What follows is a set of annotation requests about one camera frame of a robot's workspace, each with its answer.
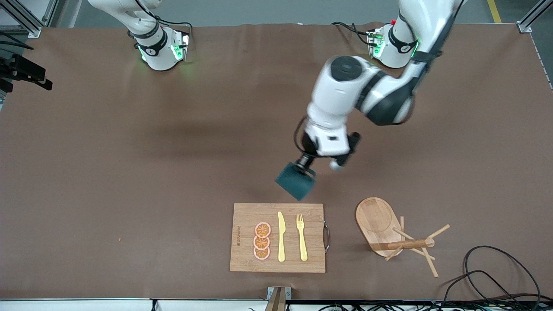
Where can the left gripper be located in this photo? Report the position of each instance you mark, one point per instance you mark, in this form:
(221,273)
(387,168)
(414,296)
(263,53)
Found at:
(305,161)

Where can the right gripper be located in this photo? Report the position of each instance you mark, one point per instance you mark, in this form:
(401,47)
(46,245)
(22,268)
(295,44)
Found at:
(18,68)

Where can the dark teal ribbed cup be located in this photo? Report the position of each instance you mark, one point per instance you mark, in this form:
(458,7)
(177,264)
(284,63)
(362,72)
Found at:
(296,185)

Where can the wooden cup tree stand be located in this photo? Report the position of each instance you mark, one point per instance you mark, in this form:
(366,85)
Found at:
(376,220)

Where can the bamboo cutting board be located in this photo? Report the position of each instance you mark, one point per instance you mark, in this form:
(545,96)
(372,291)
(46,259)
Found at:
(248,211)

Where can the yellow plastic fork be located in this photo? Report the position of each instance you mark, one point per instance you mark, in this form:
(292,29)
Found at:
(302,242)

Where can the orange slice toy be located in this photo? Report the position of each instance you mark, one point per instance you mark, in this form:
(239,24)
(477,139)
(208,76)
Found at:
(262,230)
(261,253)
(261,242)

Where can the yellow plastic knife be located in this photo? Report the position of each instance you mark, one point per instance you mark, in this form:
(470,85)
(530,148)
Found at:
(281,242)

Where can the aluminium frame profile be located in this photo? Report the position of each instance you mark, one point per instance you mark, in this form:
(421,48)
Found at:
(533,15)
(26,17)

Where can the metal table edge bracket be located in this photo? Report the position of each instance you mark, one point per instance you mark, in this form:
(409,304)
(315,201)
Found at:
(278,298)

